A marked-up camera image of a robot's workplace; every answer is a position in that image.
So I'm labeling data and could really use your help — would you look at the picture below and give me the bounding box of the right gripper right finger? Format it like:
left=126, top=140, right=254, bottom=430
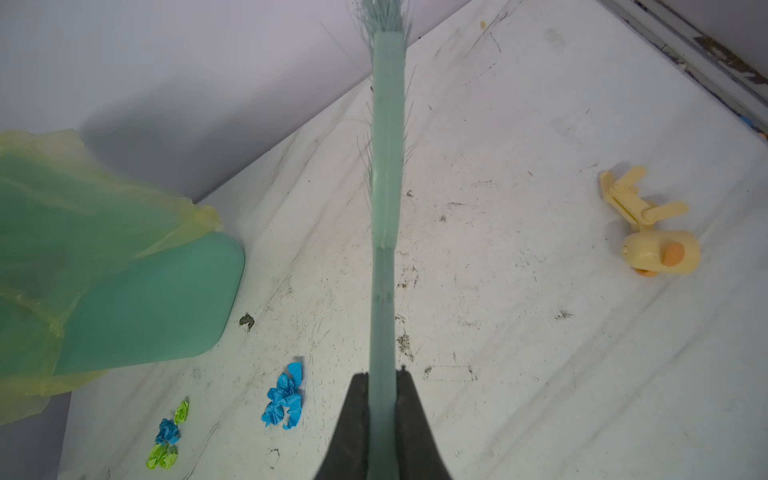
left=395, top=367, right=452, bottom=480

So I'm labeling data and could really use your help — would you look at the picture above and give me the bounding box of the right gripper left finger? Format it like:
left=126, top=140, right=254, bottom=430
left=315, top=373, right=369, bottom=480

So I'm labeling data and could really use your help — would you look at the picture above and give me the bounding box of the green hand brush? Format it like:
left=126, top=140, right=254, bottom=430
left=358, top=1, right=409, bottom=479

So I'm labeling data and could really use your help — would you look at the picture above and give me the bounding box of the blue paper scrap cluster centre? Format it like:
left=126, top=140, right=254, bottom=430
left=261, top=361, right=303, bottom=430

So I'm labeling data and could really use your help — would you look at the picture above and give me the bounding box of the paper scrap cluster far left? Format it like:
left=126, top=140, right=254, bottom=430
left=145, top=398, right=190, bottom=470

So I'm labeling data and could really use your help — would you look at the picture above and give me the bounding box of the green trash bin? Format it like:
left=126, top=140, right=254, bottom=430
left=55, top=233, right=246, bottom=375

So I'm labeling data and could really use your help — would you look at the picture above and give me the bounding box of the yellow toy duck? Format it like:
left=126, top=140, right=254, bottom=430
left=599, top=166, right=701, bottom=278

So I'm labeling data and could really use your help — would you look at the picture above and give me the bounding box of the yellow-green bin liner bag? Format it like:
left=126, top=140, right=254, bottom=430
left=1, top=130, right=222, bottom=424

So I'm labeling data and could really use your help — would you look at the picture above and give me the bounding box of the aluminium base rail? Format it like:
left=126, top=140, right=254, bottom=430
left=603, top=0, right=767, bottom=138

